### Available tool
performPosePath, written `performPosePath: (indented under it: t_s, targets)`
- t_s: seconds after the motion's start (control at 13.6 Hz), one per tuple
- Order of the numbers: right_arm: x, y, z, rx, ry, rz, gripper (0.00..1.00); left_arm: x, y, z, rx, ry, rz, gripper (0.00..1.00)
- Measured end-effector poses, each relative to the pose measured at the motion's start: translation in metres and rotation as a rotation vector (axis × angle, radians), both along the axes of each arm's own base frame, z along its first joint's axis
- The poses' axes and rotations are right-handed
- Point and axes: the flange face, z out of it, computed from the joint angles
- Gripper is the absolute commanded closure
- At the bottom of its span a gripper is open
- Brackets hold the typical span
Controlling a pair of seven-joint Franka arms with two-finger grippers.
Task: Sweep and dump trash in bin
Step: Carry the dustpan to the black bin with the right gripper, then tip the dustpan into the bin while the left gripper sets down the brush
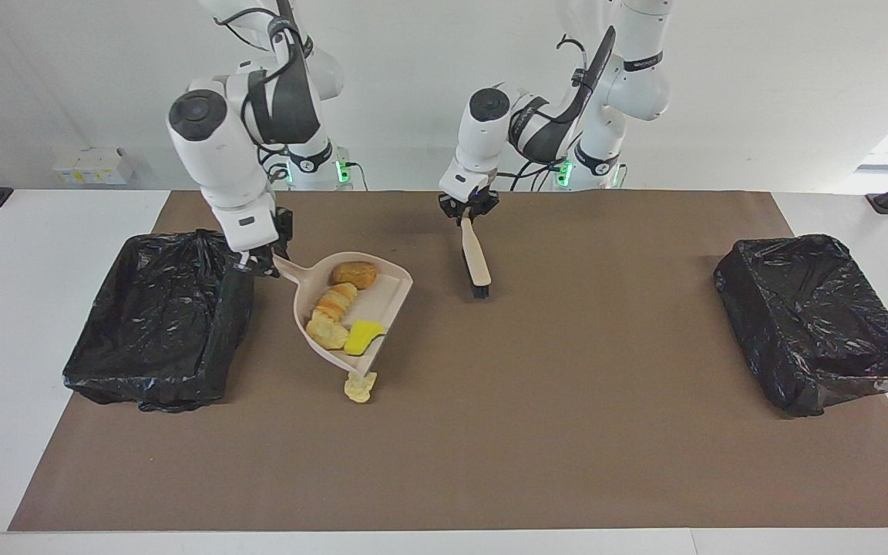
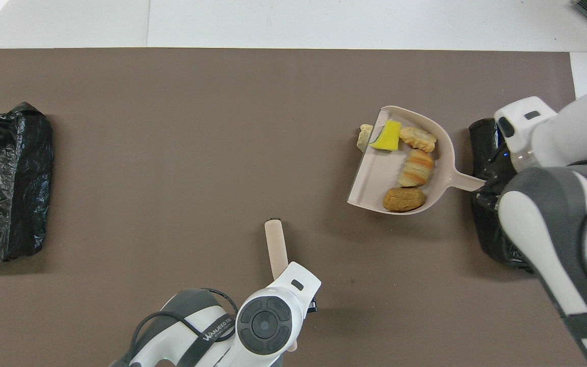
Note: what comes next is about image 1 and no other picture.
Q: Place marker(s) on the brown table mat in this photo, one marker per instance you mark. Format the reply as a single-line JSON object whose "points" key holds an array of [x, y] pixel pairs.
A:
{"points": [[644, 462]]}

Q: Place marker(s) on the white wall socket box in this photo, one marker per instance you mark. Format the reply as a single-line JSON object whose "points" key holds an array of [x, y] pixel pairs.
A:
{"points": [[97, 166]]}

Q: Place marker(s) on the black bag-lined bin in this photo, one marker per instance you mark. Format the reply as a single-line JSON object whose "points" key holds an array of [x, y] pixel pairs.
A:
{"points": [[159, 324], [814, 324]]}

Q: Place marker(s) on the yellow green sponge piece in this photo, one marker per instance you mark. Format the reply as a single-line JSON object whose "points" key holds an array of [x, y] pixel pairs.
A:
{"points": [[363, 338]]}

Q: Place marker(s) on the brown toy bread roll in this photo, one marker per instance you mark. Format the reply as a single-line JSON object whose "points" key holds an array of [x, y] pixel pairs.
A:
{"points": [[354, 275]]}

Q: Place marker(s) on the cream toy pastry piece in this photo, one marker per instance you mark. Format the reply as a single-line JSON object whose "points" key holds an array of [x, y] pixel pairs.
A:
{"points": [[327, 331]]}

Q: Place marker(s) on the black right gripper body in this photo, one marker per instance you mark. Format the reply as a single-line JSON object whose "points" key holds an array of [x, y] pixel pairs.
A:
{"points": [[282, 231]]}

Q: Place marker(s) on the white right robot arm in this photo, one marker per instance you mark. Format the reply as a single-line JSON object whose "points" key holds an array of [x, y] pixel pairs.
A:
{"points": [[213, 154]]}

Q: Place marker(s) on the beige hand brush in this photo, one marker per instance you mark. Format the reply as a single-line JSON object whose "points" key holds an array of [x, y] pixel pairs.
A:
{"points": [[477, 262]]}

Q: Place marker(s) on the beige plastic dustpan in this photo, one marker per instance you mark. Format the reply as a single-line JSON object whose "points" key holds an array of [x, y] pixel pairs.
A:
{"points": [[390, 297]]}

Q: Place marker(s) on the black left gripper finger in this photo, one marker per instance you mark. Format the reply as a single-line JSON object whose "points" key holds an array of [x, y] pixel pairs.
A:
{"points": [[489, 206], [450, 214]]}

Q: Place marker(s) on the pale beige chunk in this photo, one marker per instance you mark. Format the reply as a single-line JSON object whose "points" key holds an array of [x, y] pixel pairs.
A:
{"points": [[358, 389]]}

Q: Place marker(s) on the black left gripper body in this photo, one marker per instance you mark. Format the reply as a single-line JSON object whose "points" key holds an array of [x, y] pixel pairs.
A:
{"points": [[469, 202]]}

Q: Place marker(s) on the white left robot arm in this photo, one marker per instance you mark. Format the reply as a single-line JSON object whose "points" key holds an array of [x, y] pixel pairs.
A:
{"points": [[482, 146]]}

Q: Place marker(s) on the orange striped toy croissant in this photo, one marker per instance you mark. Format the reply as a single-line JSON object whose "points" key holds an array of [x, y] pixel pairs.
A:
{"points": [[334, 302]]}

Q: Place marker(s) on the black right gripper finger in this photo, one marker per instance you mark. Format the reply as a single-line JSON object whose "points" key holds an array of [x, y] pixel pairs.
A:
{"points": [[257, 271]]}

